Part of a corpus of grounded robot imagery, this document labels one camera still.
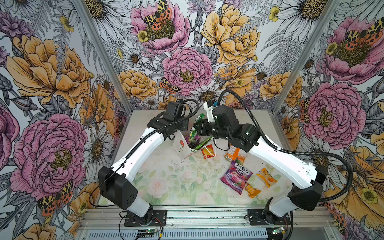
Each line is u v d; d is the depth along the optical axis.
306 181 0.41
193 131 0.65
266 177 0.85
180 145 0.81
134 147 0.47
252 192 0.81
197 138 0.93
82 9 0.72
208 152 0.73
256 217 0.69
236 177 0.85
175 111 0.58
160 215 0.75
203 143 0.80
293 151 0.73
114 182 0.41
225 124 0.50
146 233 0.71
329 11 0.73
